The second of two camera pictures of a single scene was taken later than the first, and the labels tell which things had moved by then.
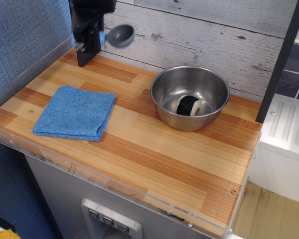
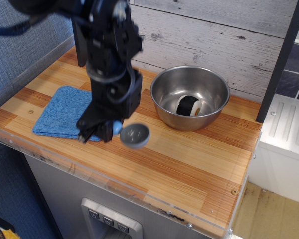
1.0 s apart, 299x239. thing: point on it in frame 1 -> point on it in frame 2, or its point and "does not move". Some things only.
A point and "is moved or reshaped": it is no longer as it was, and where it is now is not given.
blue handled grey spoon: x=118 y=36 is moved or reshaped
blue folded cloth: x=73 y=113 does not move
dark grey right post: x=281 y=59 does not move
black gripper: x=87 y=16 -> x=112 y=100
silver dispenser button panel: x=103 y=223 does not move
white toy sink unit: x=280 y=164 does not move
